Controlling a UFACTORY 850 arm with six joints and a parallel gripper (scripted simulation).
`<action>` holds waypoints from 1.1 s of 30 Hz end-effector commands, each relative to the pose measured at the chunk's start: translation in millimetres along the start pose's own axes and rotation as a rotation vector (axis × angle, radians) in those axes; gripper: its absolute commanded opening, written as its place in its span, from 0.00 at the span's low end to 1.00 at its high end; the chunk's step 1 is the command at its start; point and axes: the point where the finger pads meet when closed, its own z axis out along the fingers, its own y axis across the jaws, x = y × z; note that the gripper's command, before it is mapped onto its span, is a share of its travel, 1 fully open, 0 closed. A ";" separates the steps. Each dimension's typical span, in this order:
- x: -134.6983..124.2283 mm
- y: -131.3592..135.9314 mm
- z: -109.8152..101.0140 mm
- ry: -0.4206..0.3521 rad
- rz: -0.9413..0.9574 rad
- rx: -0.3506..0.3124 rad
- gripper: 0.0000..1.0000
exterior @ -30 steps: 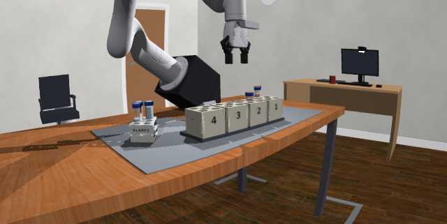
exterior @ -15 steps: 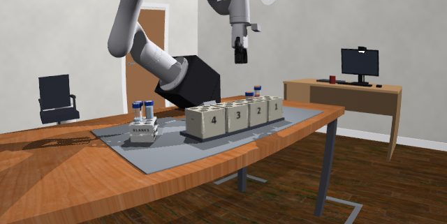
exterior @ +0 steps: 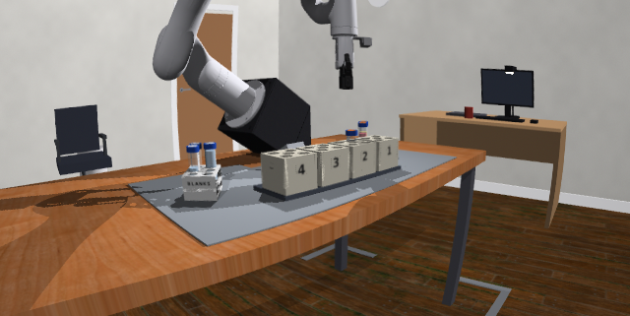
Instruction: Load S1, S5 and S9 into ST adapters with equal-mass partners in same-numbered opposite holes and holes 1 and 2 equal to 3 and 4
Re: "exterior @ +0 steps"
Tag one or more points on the water blank tube with white cap dot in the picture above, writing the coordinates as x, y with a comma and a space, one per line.
210, 154

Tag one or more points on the cream bucket adapter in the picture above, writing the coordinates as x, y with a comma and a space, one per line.
332, 163
387, 151
362, 157
289, 171

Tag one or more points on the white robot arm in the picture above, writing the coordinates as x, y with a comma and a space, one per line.
205, 75

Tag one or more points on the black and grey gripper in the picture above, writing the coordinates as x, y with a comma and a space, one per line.
344, 54

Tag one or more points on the white tube rack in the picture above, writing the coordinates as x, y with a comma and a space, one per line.
202, 187

